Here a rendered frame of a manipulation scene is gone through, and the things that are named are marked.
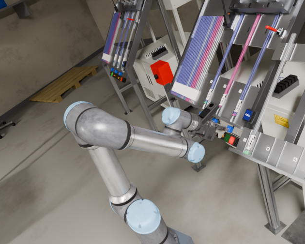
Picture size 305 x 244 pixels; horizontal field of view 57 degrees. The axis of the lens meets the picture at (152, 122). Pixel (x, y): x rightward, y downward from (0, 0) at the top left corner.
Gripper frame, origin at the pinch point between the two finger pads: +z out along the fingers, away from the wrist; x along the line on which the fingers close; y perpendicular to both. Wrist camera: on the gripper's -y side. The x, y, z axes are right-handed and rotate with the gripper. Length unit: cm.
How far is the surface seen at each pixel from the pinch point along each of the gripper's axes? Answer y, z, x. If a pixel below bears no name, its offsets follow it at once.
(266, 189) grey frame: 22.1, 29.4, 13.8
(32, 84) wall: 89, -19, -464
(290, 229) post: 41, 58, 19
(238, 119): -5.7, 2.1, 2.9
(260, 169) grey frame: 13.3, 20.8, 11.6
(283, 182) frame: 16.6, 39.9, 14.1
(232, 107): -10.1, 2.1, -3.6
